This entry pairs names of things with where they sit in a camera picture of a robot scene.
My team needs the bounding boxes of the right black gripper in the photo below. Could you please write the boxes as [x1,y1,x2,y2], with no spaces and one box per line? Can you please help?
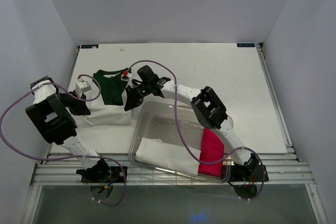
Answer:
[125,82,152,111]

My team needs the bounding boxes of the white and green t-shirt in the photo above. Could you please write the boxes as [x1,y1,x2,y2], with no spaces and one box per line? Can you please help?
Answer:
[83,69,132,126]

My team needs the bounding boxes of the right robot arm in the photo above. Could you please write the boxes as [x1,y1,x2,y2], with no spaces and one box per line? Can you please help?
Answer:
[125,66,266,180]

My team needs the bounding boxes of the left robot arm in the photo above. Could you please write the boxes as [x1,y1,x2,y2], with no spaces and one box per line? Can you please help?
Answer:
[26,76,111,182]

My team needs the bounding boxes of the clear plastic bin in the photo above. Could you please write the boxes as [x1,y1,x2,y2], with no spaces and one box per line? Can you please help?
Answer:
[128,102,231,184]

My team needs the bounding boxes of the blue corner label left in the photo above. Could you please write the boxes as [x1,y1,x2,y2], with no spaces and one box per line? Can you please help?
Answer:
[80,44,99,49]

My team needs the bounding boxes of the blue corner label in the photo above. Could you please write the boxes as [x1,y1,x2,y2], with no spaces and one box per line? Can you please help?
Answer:
[236,43,255,48]
[80,44,99,49]

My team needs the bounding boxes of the rolled white t-shirt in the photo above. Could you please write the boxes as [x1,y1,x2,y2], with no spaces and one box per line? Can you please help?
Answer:
[135,138,201,176]

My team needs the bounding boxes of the rolled pink t-shirt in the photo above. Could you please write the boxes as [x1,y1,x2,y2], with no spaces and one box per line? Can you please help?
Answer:
[198,128,225,177]

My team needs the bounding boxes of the blue corner label right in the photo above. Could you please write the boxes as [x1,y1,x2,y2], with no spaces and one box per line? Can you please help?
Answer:
[236,43,255,48]

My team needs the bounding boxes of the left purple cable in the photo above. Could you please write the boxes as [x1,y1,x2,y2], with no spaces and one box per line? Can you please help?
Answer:
[0,73,127,207]

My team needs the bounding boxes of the purple cable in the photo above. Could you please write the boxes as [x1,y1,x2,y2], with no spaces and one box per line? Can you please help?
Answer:
[0,73,127,207]
[127,60,265,201]

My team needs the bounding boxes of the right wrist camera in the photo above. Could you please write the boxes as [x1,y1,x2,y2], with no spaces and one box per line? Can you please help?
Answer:
[121,71,132,81]

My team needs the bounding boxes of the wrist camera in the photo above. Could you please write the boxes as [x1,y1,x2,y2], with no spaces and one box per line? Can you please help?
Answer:
[121,71,132,81]
[75,78,91,98]

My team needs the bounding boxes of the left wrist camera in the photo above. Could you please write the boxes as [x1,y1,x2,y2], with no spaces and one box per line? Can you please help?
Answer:
[75,78,91,98]

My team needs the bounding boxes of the aluminium frame rails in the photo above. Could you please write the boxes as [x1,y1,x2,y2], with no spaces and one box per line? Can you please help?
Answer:
[31,43,328,223]

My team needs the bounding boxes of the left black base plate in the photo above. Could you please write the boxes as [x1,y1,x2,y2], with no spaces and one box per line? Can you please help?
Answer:
[76,166,128,184]

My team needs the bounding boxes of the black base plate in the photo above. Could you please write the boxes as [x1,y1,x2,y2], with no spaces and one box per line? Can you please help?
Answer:
[76,166,128,184]
[228,165,269,182]

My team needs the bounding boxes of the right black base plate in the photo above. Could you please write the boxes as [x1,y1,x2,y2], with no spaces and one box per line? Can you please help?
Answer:
[228,165,269,182]

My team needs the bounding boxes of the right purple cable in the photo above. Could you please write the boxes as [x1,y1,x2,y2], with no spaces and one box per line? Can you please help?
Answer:
[127,60,265,201]

